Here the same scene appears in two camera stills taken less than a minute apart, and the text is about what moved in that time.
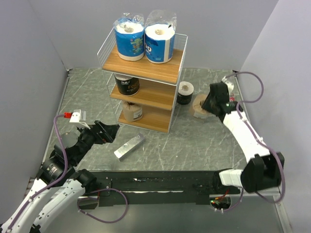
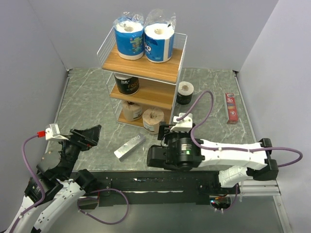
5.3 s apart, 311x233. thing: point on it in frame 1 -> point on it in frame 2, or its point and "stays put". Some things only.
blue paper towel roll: x=160 y=31 stays put
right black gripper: x=206 y=106 -> x=164 y=128
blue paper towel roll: x=129 y=30 stays put
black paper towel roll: x=127 y=85 stays put
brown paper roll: x=199 y=94 -> x=151 y=118
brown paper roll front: x=131 y=111 stays put
